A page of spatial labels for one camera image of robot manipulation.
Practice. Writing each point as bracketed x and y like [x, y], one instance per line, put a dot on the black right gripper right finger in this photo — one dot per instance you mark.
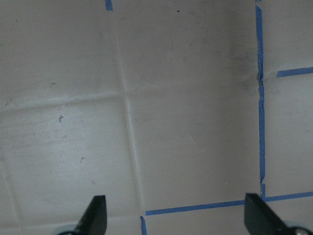
[260, 219]

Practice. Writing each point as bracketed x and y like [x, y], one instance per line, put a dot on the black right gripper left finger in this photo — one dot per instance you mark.
[94, 219]

